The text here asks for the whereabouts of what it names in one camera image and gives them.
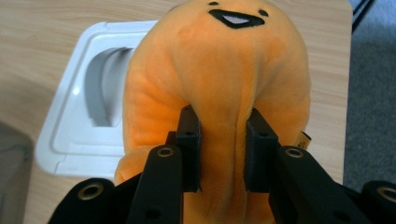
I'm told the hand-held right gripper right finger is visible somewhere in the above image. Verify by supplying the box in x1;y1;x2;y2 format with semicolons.
243;106;280;194

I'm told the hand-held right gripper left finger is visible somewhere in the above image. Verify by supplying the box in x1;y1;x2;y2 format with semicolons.
167;104;204;194

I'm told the orange plush toy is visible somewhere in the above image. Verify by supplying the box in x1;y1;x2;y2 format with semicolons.
113;0;313;224

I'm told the grey translucent storage box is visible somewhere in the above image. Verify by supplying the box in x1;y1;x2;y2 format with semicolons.
0;120;35;224

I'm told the black metal stand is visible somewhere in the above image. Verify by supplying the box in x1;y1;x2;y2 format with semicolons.
351;0;377;34

